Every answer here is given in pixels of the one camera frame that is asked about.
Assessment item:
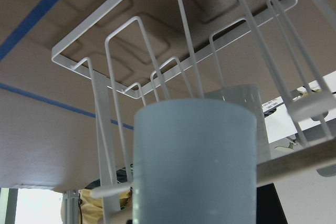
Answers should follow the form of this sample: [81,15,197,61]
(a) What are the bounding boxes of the white wire cup rack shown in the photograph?
[51,0,335,198]

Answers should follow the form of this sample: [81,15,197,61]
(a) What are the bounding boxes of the light blue plastic cup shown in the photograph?
[133,99,257,223]

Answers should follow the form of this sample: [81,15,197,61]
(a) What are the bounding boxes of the grey plastic cup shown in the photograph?
[205,84,271,164]

